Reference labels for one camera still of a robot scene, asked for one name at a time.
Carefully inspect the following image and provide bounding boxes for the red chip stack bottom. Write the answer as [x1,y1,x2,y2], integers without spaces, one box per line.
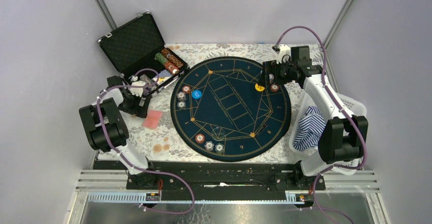
[195,133,205,144]

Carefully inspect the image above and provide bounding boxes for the blue white striped cloth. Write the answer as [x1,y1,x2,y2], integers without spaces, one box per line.
[293,106,326,152]

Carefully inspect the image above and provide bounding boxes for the red chip stack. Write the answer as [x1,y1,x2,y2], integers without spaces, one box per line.
[270,84,280,93]
[195,133,205,144]
[182,85,191,94]

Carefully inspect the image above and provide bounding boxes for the black aluminium chip case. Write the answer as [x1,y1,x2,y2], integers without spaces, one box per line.
[97,12,189,97]

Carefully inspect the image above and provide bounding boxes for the playing card deck in case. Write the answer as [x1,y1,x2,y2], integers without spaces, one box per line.
[153,70,173,86]

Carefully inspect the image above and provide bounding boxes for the blue yellow chip stack bottom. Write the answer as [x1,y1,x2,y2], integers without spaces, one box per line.
[214,143,225,154]

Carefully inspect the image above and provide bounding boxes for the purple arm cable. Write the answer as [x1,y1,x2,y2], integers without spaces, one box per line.
[275,26,368,224]
[96,68,197,215]

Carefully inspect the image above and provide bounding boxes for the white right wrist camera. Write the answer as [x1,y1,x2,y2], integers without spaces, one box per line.
[272,44,291,64]

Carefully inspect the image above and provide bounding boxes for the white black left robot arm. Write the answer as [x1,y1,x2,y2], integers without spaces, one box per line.
[78,76,158,189]

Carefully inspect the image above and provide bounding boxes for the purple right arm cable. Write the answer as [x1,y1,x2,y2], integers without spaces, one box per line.
[275,26,368,224]

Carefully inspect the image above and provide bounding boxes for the floral patterned tablecloth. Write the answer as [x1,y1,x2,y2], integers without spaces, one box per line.
[98,43,333,164]

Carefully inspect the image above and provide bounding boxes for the yellow big blind button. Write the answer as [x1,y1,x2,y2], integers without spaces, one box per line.
[255,83,265,92]

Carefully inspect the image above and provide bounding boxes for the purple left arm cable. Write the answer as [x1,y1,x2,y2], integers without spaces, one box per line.
[96,68,197,215]

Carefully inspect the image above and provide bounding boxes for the green chip row in case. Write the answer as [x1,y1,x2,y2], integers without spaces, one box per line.
[155,52,168,65]

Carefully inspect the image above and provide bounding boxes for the red chip row in case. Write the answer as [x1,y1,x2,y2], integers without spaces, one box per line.
[164,61,179,75]

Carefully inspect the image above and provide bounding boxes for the clear dealer button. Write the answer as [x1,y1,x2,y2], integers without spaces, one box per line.
[210,126,226,142]

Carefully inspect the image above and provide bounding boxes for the purple chip row in case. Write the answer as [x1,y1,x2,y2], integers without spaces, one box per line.
[140,74,157,90]

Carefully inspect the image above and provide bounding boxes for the pink card deck box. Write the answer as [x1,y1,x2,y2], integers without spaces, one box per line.
[142,110,163,129]

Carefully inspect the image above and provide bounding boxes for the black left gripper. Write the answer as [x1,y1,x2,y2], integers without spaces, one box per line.
[117,89,149,118]

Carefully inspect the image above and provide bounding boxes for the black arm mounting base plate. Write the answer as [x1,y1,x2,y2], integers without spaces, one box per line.
[93,160,327,201]

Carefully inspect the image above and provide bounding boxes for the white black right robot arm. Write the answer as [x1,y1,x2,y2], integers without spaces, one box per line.
[258,44,368,189]

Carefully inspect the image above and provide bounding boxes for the round dark blue poker mat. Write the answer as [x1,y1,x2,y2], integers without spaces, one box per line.
[170,57,291,162]

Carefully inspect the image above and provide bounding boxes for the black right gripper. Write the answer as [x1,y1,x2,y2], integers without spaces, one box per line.
[257,59,296,88]

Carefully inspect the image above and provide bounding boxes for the blue small blind button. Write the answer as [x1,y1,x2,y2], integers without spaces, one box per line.
[191,90,202,100]

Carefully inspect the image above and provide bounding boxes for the brown chip row in case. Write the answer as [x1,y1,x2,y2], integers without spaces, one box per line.
[161,48,183,68]

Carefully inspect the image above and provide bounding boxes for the white plastic laundry basket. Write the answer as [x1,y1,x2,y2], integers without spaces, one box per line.
[288,94,367,174]

